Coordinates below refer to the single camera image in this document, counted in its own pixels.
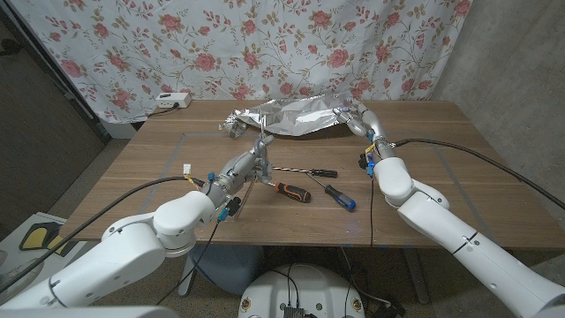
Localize grey orange handled scissors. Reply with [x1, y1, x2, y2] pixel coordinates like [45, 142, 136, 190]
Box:
[258, 110, 277, 186]

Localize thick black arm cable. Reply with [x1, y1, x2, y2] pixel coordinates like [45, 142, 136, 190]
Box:
[394, 138, 565, 209]
[0, 175, 205, 293]

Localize black backdrop stand pole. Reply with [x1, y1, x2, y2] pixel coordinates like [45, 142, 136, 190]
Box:
[0, 6, 111, 142]

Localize white floor mat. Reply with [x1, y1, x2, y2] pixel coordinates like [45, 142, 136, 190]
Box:
[0, 211, 107, 306]

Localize white power strip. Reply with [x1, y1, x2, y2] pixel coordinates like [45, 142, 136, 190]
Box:
[154, 91, 192, 110]

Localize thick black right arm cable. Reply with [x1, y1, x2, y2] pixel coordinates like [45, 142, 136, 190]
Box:
[394, 138, 565, 209]

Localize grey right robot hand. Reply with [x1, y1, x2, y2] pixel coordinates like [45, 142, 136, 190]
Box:
[333, 101, 397, 161]

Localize grey-blue round stool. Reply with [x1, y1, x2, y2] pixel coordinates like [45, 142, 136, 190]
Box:
[183, 244, 266, 296]

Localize floral backdrop cloth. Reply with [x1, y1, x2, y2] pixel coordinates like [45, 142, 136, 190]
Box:
[8, 0, 473, 125]

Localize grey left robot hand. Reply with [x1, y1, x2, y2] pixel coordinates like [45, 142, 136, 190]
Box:
[202, 134, 275, 209]

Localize blue black screwdriver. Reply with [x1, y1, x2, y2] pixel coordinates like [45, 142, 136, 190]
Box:
[305, 171, 357, 213]

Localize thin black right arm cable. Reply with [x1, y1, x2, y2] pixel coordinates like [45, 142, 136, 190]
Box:
[368, 175, 375, 247]

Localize black power adapter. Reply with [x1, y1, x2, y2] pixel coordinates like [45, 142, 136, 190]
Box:
[373, 294, 407, 318]

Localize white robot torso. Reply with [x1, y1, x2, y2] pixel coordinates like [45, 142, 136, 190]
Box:
[237, 263, 366, 318]

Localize aluminum foil sheet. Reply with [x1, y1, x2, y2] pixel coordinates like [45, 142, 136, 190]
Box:
[219, 93, 365, 138]

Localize orange black screwdriver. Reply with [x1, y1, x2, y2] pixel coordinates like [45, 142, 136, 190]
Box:
[264, 179, 313, 204]

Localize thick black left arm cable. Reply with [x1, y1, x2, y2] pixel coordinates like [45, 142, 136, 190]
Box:
[0, 175, 205, 293]

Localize grey table leg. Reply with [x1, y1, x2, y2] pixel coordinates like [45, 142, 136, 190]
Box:
[177, 254, 198, 297]
[403, 247, 430, 305]

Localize black power strip cord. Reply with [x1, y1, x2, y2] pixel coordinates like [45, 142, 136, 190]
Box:
[147, 103, 180, 118]

